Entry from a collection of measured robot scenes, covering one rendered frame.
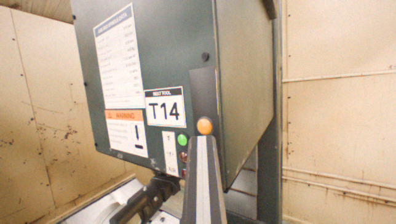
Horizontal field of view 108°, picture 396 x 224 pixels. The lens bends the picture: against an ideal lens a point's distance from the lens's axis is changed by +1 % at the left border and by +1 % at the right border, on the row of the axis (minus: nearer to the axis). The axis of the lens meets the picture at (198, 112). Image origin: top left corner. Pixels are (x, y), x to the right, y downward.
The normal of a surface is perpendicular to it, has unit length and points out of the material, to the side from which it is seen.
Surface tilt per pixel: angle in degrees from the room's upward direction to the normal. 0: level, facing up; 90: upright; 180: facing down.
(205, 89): 90
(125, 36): 90
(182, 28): 90
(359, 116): 90
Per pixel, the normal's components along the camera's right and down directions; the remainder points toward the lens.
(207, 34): -0.54, 0.15
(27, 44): 0.84, 0.00
